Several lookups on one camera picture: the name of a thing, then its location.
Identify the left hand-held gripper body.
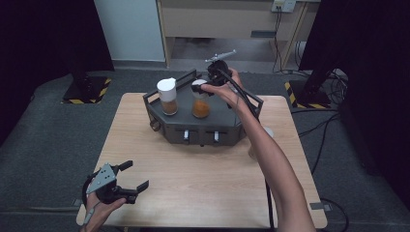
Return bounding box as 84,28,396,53
86,162,136,205

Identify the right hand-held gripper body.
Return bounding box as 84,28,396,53
205,48,237,86

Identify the orange powder spice jar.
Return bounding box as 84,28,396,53
190,78,212,119

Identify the spice jar with spouted lid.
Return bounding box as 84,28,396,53
156,76,179,116

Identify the black corner rack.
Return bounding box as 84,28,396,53
142,69,265,148

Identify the tan powder spice jar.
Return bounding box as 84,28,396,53
248,126,275,160

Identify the person's right hand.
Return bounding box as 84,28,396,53
201,67,250,112

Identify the person's left hand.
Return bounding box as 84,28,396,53
80,192,128,232

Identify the light wooden desk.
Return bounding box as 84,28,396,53
157,0,322,69

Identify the black stand with striped base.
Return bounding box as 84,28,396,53
283,64,339,110
61,61,112,105

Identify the white power strip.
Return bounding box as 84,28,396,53
271,0,297,14

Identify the dark curtain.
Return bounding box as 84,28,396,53
0,0,114,149
299,0,410,211

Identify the gray floor tape piece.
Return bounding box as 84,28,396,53
309,202,333,212

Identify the right hand-held gripper cable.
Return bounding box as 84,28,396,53
219,69,275,232

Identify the black power strip cable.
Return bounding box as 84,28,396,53
272,11,285,73

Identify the black floor cable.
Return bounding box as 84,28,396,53
310,115,339,175
298,112,341,138

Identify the tangle of black cables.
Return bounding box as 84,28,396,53
325,71,350,107

